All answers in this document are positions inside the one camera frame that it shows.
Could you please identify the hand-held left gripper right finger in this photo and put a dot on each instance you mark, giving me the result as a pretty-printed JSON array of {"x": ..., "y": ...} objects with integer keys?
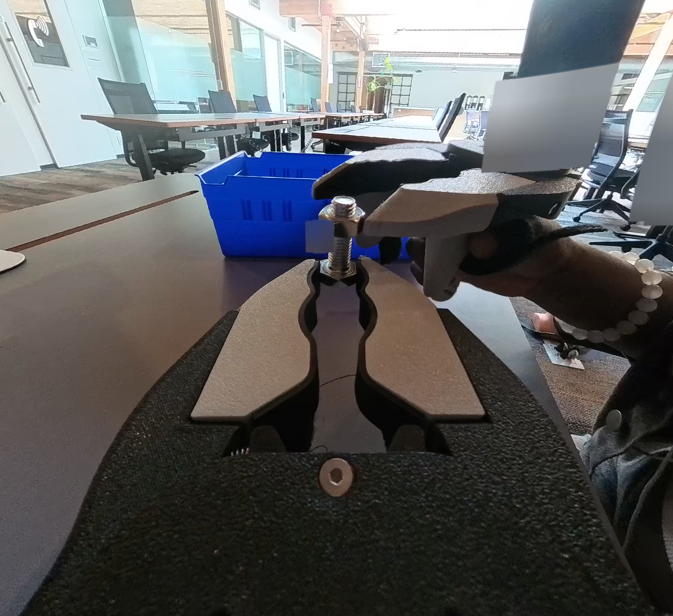
[{"x": 420, "y": 358}]

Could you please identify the blue plastic bin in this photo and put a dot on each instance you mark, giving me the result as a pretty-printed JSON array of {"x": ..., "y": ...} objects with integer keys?
[{"x": 252, "y": 216}]

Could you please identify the person's dark jacket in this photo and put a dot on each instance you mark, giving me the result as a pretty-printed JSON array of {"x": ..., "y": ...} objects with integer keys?
[{"x": 646, "y": 400}]

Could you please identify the wooden office desk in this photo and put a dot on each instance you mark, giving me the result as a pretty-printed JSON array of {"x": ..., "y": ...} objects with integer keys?
[
  {"x": 173, "y": 119},
  {"x": 378, "y": 133}
]

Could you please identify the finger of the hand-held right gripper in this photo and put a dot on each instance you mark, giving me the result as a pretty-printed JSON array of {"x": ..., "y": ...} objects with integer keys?
[
  {"x": 436, "y": 206},
  {"x": 389, "y": 169}
]

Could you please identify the white door with phone sign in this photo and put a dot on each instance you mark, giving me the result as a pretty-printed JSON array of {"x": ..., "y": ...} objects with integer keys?
[{"x": 31, "y": 116}]

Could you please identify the small pink object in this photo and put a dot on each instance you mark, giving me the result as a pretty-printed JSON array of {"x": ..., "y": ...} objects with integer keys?
[{"x": 544, "y": 321}]

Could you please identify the person's right hand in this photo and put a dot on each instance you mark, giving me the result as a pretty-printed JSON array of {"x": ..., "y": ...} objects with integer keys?
[{"x": 552, "y": 290}]

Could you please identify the person's blue jeans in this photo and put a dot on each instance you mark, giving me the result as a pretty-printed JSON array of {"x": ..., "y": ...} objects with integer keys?
[{"x": 604, "y": 469}]

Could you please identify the black office chair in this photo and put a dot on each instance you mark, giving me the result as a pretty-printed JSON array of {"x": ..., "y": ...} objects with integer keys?
[
  {"x": 123, "y": 95},
  {"x": 453, "y": 111},
  {"x": 221, "y": 101},
  {"x": 663, "y": 245},
  {"x": 262, "y": 102},
  {"x": 612, "y": 137}
]

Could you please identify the steel hex nut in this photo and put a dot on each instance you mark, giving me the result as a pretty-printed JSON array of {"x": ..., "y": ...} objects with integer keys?
[{"x": 342, "y": 214}]

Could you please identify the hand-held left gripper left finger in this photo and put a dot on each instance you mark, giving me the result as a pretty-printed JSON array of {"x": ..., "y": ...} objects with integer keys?
[{"x": 252, "y": 358}]

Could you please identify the green potted plant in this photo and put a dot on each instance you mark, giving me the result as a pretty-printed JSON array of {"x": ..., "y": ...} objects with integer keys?
[{"x": 376, "y": 84}]

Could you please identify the steel hex bolt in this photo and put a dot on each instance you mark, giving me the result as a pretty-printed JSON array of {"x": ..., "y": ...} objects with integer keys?
[{"x": 340, "y": 248}]

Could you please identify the white tag card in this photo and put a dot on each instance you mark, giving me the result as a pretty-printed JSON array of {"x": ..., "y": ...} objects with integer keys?
[{"x": 565, "y": 358}]

